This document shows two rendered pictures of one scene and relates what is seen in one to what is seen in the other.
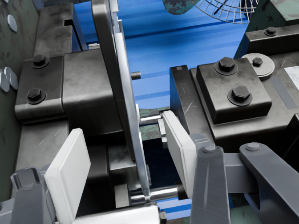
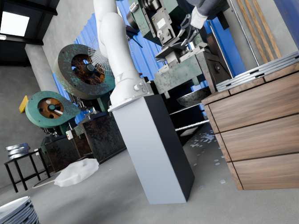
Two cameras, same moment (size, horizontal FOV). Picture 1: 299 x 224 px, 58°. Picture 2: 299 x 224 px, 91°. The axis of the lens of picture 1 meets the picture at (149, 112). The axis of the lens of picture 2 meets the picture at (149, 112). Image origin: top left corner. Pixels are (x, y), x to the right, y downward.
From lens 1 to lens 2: 1.01 m
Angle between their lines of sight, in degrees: 2
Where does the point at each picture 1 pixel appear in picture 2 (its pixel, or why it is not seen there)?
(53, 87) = (174, 61)
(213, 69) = (163, 41)
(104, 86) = (172, 53)
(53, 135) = (181, 59)
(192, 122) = (173, 42)
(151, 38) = not seen: hidden behind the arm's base
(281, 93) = (164, 27)
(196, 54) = not seen: hidden behind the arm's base
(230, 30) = not seen: hidden behind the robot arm
